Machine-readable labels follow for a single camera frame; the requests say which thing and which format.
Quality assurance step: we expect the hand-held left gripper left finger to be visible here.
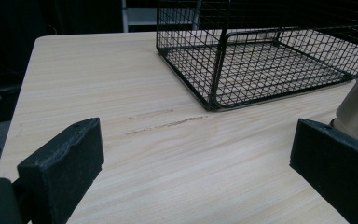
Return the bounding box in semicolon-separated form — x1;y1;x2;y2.
16;117;105;224

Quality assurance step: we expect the white metal shelf frame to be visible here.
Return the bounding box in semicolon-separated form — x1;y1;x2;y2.
120;0;203;34

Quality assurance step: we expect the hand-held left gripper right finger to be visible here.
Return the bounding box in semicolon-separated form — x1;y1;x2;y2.
289;118;358;224

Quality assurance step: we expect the black wire mesh basket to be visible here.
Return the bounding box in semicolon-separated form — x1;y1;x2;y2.
156;0;358;112

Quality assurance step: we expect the dark chair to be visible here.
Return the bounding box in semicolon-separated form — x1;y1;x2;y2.
0;73;24;125

